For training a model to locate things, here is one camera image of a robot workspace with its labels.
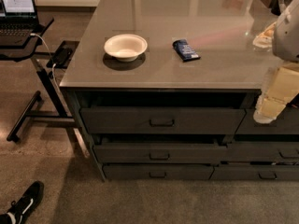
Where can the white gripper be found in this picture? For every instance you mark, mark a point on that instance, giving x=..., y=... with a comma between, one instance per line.
x=287, y=36

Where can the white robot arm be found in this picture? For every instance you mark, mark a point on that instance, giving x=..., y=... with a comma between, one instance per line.
x=285, y=43

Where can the open black laptop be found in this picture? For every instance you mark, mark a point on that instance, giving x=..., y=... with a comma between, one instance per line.
x=18, y=19

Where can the brown item in dish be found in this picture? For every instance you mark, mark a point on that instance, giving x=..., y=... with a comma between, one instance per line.
x=264, y=39

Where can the blue snack packet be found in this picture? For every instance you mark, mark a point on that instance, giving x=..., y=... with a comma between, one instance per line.
x=185, y=51

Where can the grey counter cabinet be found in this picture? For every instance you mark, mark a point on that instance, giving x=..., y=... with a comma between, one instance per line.
x=229, y=73

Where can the white bowl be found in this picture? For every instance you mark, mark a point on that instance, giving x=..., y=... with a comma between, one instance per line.
x=125, y=48

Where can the black phone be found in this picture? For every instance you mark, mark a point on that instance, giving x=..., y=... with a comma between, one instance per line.
x=61, y=56

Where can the black sneaker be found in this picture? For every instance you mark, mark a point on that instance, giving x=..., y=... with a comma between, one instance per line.
x=22, y=209

